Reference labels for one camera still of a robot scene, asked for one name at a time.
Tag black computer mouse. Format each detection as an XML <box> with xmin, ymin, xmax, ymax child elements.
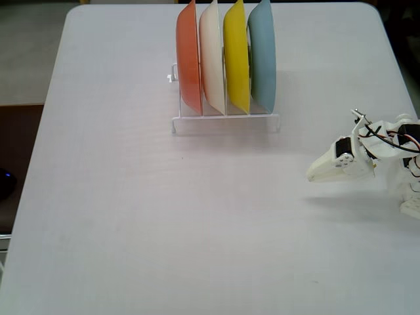
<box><xmin>0</xmin><ymin>167</ymin><xmax>18</xmax><ymax>201</ymax></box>

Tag dark brown desk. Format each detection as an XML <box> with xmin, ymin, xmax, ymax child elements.
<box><xmin>0</xmin><ymin>103</ymin><xmax>45</xmax><ymax>236</ymax></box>

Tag white wire dish rack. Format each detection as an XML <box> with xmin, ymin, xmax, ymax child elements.
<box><xmin>166</xmin><ymin>62</ymin><xmax>282</xmax><ymax>135</ymax></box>

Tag cream white plate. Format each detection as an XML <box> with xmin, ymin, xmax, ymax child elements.
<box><xmin>198</xmin><ymin>0</ymin><xmax>227</xmax><ymax>116</ymax></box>

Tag orange plate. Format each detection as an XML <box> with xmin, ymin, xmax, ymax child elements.
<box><xmin>175</xmin><ymin>0</ymin><xmax>202</xmax><ymax>116</ymax></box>

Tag black cable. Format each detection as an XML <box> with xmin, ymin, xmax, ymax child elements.
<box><xmin>359</xmin><ymin>126</ymin><xmax>420</xmax><ymax>154</ymax></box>

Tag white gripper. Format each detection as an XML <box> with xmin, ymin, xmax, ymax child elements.
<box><xmin>306</xmin><ymin>124</ymin><xmax>376</xmax><ymax>183</ymax></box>

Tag yellow plate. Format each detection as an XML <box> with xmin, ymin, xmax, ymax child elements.
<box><xmin>222</xmin><ymin>0</ymin><xmax>252</xmax><ymax>116</ymax></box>

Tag light blue plate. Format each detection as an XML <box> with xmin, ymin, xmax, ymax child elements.
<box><xmin>246</xmin><ymin>0</ymin><xmax>277</xmax><ymax>114</ymax></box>

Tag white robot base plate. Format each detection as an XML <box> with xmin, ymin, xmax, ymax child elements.
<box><xmin>399</xmin><ymin>193</ymin><xmax>420</xmax><ymax>221</ymax></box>

